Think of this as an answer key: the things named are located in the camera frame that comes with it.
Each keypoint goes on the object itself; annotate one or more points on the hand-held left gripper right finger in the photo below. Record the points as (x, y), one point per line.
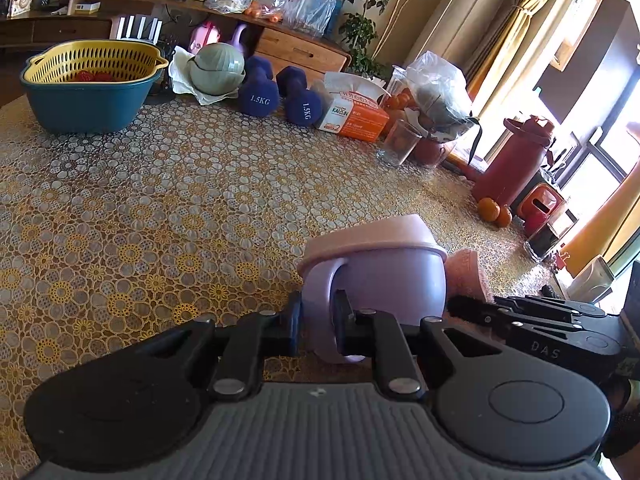
(343, 320)

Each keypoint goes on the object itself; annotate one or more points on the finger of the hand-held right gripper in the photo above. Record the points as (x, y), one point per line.
(550, 306)
(545, 344)

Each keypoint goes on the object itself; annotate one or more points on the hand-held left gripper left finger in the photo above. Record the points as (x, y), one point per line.
(295, 322)

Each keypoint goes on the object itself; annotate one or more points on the purple mug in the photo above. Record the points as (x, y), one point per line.
(395, 290)

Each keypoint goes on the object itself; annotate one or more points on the pink bowl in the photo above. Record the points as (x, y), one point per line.
(375, 240)

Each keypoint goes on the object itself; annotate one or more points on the dark glass jar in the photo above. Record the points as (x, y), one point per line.
(547, 240)

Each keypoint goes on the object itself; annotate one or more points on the orange tangerine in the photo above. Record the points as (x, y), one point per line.
(487, 208)
(504, 216)

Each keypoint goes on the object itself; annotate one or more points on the red and orange container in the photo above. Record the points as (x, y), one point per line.
(540, 205)

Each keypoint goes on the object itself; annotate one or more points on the red water bottle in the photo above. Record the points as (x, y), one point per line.
(510, 165)

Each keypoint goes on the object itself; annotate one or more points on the clear drinking glass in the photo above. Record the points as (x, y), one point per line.
(397, 142)

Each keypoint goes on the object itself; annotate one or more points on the orange and white tissue box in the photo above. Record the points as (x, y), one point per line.
(357, 110)

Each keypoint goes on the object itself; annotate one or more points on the small blue dumbbell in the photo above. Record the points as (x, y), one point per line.
(300, 102)

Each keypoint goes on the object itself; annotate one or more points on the large blue dumbbell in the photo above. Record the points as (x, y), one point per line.
(257, 92)

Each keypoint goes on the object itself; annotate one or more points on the clear plastic bag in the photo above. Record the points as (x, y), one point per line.
(440, 90)

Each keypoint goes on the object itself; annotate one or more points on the green ceramic pot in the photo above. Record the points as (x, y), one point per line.
(218, 67)

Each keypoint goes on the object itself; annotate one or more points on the white cloth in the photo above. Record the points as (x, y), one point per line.
(182, 77)

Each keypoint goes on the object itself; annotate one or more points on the wooden cabinet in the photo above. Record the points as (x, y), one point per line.
(300, 47)

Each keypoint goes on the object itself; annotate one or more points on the yellow curtain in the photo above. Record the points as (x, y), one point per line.
(510, 20)

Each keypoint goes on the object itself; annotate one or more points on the blue plastic basin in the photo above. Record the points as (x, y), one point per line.
(85, 105)

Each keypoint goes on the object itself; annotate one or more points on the clear bag with blue items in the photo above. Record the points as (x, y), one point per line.
(312, 10)

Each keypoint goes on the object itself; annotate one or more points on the white standing air conditioner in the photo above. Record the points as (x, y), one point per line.
(450, 10)

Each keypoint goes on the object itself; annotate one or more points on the green potted plant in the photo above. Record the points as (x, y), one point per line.
(372, 5)

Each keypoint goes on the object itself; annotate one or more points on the red fruit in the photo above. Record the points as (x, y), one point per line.
(92, 77)

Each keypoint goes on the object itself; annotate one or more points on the yellow colander basket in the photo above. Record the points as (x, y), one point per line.
(90, 60)

